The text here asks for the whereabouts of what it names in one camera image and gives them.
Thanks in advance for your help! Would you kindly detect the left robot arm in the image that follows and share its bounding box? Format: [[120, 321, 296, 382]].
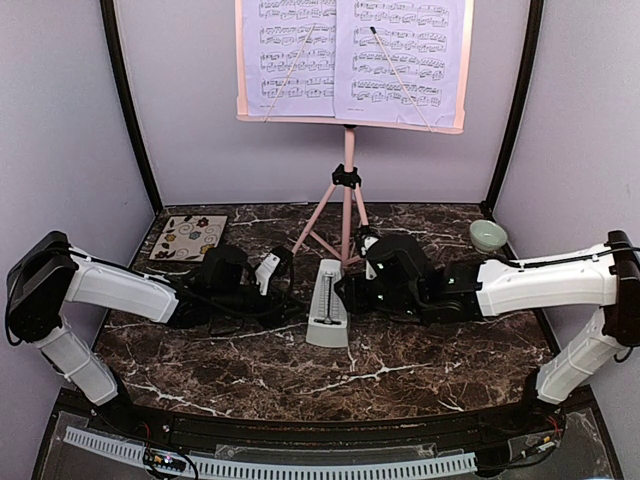
[[4, 231, 302, 436]]

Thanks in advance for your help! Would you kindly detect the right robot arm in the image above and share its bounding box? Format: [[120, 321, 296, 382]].
[[334, 230, 639, 434]]

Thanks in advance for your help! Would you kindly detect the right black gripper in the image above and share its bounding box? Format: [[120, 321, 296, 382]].
[[335, 270, 426, 319]]

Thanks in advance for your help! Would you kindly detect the pink perforated music stand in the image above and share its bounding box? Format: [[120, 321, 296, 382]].
[[234, 0, 475, 266]]

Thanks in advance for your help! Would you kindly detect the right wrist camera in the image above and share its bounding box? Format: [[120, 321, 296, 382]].
[[354, 225, 380, 280]]

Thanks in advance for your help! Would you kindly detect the white slotted cable duct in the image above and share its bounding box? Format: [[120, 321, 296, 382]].
[[63, 427, 478, 479]]

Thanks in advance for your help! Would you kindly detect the left black frame post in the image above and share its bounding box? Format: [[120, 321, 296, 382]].
[[99, 0, 164, 215]]

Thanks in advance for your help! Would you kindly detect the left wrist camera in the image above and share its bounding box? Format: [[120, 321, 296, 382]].
[[255, 246, 293, 296]]

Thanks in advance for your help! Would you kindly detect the floral pattern coaster tile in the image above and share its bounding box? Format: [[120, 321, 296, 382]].
[[149, 214, 227, 262]]

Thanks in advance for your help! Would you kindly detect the black frame post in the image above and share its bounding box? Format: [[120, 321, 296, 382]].
[[99, 0, 164, 215], [483, 0, 545, 215]]

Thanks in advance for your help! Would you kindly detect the right black frame post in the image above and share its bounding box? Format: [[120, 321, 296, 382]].
[[483, 0, 545, 215]]

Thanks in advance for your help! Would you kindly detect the pale green ceramic bowl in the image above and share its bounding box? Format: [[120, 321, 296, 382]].
[[469, 220, 508, 254]]

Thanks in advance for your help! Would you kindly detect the white metronome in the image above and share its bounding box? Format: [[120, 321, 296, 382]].
[[306, 259, 350, 348]]

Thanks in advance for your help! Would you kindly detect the sheet music page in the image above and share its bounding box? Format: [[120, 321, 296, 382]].
[[241, 0, 336, 120], [334, 0, 474, 133]]

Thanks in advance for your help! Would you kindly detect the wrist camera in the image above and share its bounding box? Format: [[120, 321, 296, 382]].
[[354, 225, 380, 280], [255, 246, 293, 296]]

